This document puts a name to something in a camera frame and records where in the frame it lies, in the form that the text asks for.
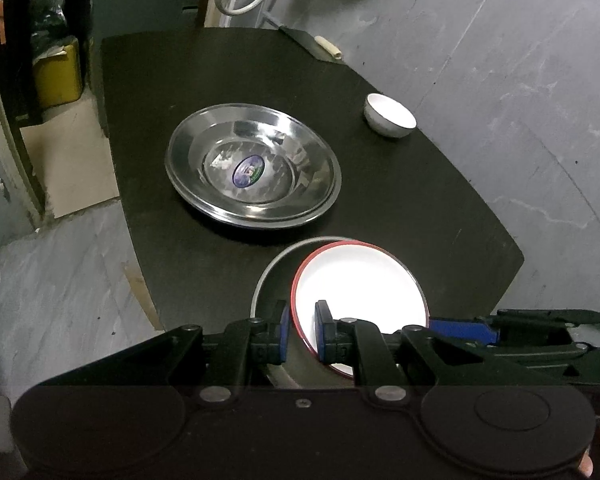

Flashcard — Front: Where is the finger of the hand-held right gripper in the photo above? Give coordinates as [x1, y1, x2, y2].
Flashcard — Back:
[494, 308, 600, 329]
[428, 316, 588, 362]

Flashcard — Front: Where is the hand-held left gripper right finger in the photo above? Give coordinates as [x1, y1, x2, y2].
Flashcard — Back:
[313, 299, 577, 406]

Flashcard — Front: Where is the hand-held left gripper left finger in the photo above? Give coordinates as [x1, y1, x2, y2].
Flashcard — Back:
[30, 300, 294, 406]

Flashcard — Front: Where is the steel bowl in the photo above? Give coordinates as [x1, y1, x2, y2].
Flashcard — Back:
[250, 235, 428, 389]

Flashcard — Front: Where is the white ceramic bowl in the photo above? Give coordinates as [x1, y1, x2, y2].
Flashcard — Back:
[363, 93, 417, 139]
[290, 240, 430, 380]

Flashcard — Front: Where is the large steel plate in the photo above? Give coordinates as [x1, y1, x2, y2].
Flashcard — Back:
[164, 103, 343, 231]

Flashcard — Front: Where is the person's right hand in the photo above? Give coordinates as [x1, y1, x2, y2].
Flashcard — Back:
[578, 423, 600, 480]

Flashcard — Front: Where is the cardboard floor sheet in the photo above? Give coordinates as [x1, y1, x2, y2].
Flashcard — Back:
[19, 94, 122, 219]

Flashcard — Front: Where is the yellow plastic container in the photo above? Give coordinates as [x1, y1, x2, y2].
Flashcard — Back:
[32, 35, 84, 109]

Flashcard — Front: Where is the black plastic bag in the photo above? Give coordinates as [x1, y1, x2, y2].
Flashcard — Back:
[29, 0, 81, 57]

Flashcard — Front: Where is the cleaver with cream handle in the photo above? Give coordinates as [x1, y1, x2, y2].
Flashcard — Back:
[278, 24, 344, 64]

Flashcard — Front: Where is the pale door frame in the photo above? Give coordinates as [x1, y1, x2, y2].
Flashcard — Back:
[0, 0, 47, 222]

